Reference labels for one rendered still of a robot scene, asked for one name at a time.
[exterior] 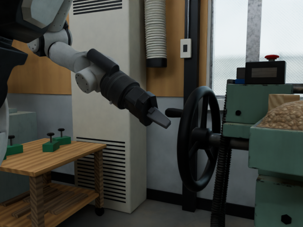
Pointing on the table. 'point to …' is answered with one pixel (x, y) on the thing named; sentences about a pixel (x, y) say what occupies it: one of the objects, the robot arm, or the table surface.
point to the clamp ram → (298, 87)
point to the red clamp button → (272, 56)
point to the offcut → (279, 100)
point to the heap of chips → (285, 116)
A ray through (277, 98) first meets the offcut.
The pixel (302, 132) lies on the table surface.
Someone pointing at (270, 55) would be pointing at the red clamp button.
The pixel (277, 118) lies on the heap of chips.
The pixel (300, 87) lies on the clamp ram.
